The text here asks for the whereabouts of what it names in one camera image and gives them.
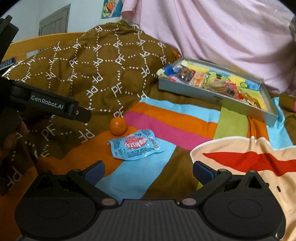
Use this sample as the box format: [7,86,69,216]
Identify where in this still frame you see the blue sausage snack packet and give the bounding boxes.
[108,130,163,161]

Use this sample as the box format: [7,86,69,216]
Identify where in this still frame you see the dark dried fruit packet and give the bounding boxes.
[223,83,239,99]

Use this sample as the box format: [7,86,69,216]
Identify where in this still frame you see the clear packet of braised eggs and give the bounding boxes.
[169,65,196,84]

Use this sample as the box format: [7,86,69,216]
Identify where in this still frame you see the clear round cake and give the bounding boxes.
[203,81,226,94]

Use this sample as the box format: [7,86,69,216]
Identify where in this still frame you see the gold foil snack packet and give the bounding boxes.
[238,89,261,108]

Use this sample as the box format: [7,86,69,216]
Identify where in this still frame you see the orange white rice cracker pack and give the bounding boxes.
[189,72,207,88]

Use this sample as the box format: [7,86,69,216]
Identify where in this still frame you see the white navy sachet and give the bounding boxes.
[163,64,180,76]

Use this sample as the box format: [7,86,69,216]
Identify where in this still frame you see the colourful cartoon bed sheet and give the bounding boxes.
[1,95,295,240]

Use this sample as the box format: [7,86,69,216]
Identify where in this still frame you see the orange tangerine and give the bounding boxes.
[109,116,128,136]

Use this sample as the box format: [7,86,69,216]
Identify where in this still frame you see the grey door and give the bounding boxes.
[39,4,71,36]

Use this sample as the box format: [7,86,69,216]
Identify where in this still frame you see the grey tray with cartoon liner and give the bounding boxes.
[156,58,278,126]

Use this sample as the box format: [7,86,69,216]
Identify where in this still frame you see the brown PF patterned quilt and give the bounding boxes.
[1,21,176,195]

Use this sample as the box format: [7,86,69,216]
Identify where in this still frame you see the pink hanging curtain cloth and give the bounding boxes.
[121,1,295,95]

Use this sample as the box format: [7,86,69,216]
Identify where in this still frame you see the wooden bed frame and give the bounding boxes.
[3,32,84,62]

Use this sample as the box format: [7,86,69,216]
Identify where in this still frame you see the colourful wall poster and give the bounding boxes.
[101,0,123,19]

